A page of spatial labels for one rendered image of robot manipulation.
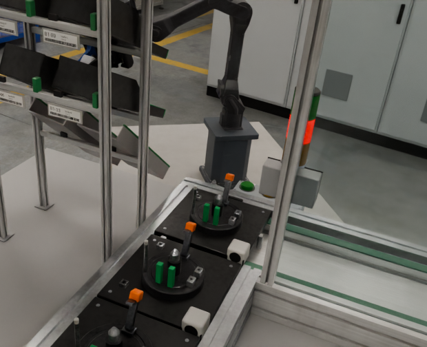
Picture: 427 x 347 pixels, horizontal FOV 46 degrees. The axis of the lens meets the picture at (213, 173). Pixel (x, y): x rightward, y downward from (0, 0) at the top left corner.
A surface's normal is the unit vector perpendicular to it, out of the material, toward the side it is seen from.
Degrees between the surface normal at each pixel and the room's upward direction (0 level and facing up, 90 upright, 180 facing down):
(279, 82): 90
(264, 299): 90
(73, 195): 0
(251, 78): 90
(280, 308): 90
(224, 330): 0
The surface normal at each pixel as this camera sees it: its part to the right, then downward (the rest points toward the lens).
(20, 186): 0.10, -0.86
